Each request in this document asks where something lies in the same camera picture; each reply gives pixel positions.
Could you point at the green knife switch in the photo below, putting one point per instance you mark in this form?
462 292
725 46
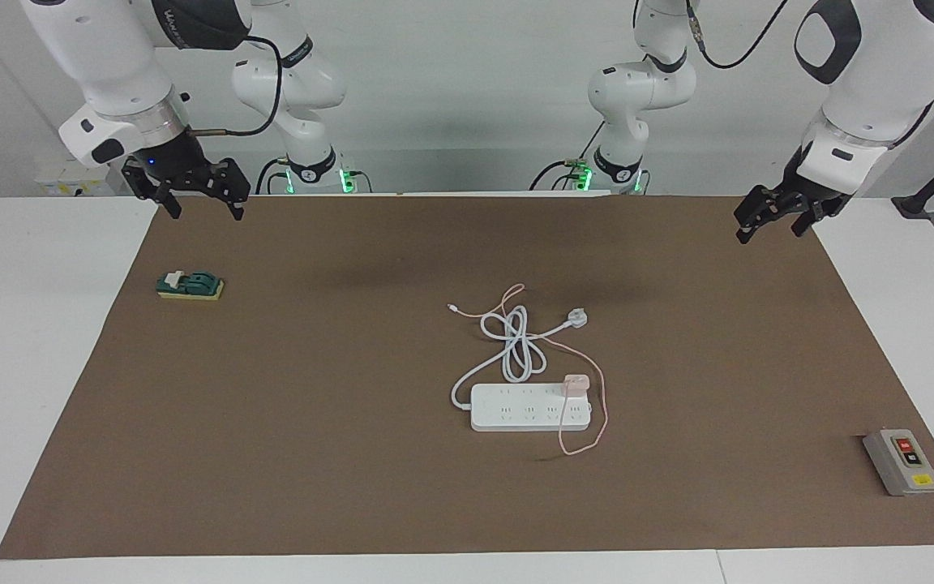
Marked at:
191 284

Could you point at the brown table mat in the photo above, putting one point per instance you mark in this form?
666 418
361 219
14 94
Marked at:
313 405

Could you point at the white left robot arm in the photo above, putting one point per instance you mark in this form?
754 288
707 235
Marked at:
872 73

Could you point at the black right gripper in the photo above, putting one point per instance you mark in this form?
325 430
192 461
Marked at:
175 158

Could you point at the white box with yellow labels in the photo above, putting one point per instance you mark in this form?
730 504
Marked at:
70 185

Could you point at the pink charger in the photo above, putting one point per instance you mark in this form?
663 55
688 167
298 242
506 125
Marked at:
576 386

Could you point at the grey button switch box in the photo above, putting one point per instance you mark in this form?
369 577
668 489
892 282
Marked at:
905 462

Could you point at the white power strip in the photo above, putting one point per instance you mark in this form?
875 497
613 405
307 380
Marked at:
516 418

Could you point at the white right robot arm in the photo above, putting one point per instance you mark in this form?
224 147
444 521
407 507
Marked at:
110 65

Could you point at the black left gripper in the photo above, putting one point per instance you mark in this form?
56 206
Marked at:
811 185

